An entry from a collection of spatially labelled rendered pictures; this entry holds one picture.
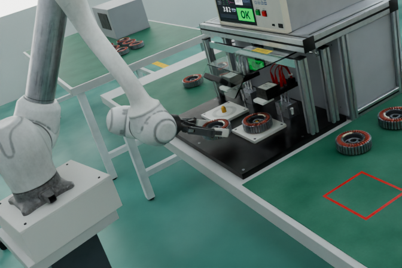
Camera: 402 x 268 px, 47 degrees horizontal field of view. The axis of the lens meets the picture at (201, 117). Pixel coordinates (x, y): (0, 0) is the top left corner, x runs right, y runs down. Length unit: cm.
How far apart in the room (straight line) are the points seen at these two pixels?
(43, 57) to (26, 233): 57
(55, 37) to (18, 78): 461
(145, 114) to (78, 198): 36
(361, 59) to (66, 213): 112
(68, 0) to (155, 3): 522
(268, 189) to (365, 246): 37
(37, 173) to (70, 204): 14
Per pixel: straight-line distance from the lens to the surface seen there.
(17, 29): 614
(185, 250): 251
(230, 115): 190
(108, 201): 157
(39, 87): 166
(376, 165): 149
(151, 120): 133
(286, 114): 179
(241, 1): 178
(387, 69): 185
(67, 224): 153
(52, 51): 163
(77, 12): 144
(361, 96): 177
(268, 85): 173
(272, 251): 236
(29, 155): 152
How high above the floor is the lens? 157
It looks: 24 degrees down
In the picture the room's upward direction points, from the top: 16 degrees counter-clockwise
